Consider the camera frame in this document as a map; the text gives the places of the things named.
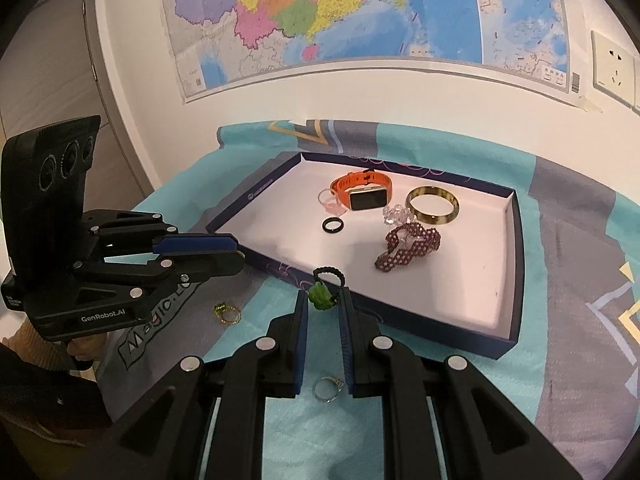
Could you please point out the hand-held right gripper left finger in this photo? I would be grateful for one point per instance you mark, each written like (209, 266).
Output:
(300, 340)

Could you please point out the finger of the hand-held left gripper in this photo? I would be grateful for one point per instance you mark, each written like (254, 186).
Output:
(195, 243)
(205, 266)

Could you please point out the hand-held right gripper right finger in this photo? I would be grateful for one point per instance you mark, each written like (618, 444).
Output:
(346, 340)

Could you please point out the dark blue cardboard box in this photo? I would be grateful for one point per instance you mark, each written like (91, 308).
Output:
(475, 285)

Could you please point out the yellow green bangle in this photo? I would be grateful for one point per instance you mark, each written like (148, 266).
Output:
(434, 220)

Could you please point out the person's left forearm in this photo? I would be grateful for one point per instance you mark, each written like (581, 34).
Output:
(45, 395)

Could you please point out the person's left hand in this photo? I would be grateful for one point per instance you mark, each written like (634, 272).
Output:
(30, 347)

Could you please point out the wooden door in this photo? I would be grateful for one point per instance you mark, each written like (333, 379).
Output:
(50, 60)

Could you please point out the teal grey printed blanket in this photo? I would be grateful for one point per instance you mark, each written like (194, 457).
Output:
(575, 260)

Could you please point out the colourful wall map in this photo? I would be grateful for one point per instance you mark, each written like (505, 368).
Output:
(350, 10)

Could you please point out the white wall socket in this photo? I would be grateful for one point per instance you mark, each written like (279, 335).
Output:
(612, 67)

